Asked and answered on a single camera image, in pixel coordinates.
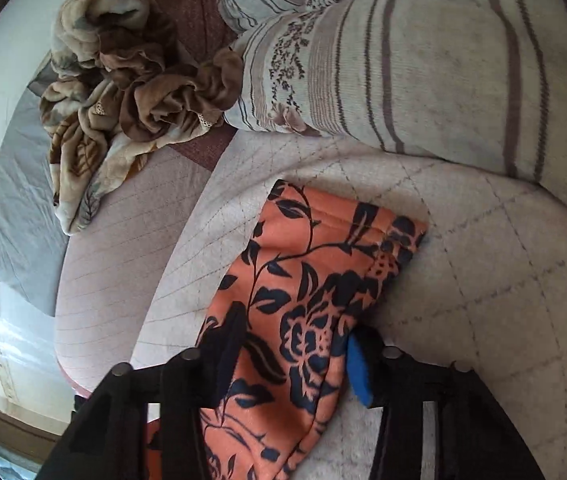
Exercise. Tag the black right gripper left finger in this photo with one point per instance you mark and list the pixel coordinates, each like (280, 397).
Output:
(106, 438)

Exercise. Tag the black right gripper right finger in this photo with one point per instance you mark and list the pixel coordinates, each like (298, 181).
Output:
(437, 422)

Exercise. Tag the orange black floral garment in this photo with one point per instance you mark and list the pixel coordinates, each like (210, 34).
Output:
(314, 263)

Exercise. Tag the pink quilted bed cover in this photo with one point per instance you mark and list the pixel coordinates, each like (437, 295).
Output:
(488, 287)

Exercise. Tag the grey bed sheet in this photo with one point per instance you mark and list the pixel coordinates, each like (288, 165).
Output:
(32, 244)

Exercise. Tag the brown beige floral blanket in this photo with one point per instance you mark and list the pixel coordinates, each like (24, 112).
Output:
(123, 91)

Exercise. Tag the striped floral pillow front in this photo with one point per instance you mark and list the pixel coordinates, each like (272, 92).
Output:
(449, 79)

